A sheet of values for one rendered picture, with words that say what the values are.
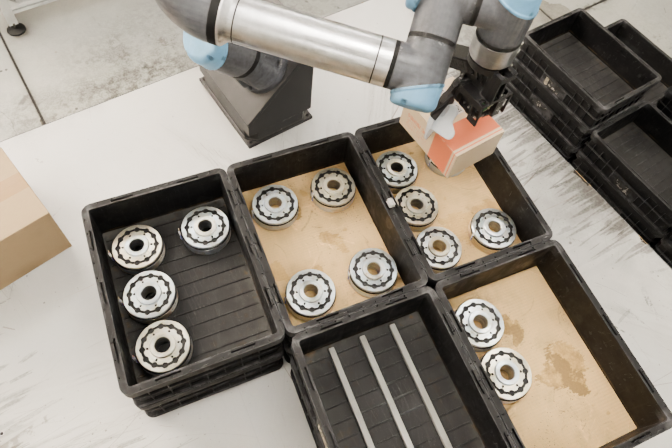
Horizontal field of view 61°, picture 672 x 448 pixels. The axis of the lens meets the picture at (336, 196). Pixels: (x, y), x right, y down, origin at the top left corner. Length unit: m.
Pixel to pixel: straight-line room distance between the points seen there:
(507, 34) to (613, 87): 1.42
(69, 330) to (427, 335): 0.77
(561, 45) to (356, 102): 0.98
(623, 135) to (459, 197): 1.08
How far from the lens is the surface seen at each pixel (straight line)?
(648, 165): 2.32
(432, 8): 0.90
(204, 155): 1.56
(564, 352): 1.32
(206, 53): 1.31
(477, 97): 1.03
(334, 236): 1.28
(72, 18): 3.07
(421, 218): 1.31
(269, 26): 0.89
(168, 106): 1.68
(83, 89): 2.75
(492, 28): 0.93
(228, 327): 1.21
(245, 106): 1.50
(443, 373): 1.22
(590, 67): 2.35
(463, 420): 1.21
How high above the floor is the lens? 1.97
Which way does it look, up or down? 59 degrees down
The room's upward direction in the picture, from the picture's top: 9 degrees clockwise
